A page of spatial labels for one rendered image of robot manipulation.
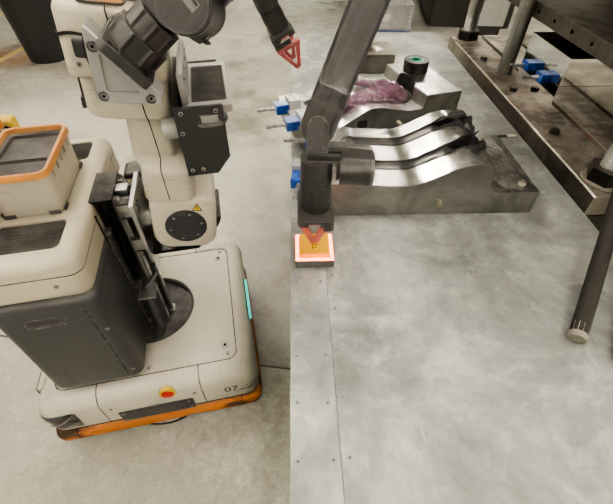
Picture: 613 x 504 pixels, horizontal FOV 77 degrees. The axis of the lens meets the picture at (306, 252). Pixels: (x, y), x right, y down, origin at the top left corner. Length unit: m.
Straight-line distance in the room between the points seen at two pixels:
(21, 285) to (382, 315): 0.75
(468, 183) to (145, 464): 1.29
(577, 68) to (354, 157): 1.05
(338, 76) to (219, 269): 1.04
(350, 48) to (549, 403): 0.62
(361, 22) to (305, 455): 0.62
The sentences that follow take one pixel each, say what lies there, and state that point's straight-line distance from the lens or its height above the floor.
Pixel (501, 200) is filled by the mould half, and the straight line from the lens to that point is 1.01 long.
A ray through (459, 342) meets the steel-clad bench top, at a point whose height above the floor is 0.80.
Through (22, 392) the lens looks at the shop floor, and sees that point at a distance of 1.86.
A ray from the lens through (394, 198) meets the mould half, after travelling 0.92.
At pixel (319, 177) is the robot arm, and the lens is 0.67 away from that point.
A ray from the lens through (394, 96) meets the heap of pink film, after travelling 1.28.
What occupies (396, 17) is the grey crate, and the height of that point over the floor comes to 0.32.
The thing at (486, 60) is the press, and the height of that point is 0.79.
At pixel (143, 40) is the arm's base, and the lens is 0.70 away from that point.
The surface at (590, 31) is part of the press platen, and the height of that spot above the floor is 1.04.
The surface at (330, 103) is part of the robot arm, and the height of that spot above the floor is 1.13.
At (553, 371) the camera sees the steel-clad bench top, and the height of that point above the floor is 0.80.
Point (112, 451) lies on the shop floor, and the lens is 1.60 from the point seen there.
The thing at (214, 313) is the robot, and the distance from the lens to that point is 1.41.
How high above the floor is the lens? 1.39
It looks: 45 degrees down
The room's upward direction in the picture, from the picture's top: straight up
